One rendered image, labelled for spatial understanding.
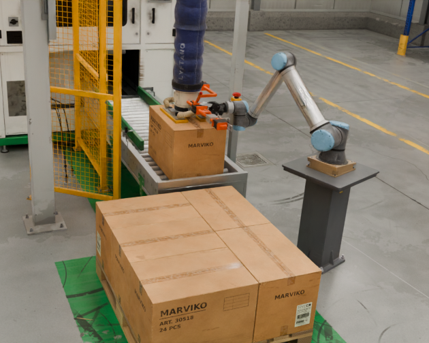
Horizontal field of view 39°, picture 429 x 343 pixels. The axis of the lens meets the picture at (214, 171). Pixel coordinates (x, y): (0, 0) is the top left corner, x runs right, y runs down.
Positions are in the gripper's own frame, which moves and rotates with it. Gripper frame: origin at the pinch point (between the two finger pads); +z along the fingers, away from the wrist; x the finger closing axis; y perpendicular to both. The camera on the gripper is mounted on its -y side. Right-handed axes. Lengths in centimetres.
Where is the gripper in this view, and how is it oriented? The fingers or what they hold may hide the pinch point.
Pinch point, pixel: (201, 109)
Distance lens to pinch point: 425.7
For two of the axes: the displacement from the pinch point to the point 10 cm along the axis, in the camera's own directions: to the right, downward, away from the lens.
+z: -9.1, 0.9, -4.0
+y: -4.0, -4.0, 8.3
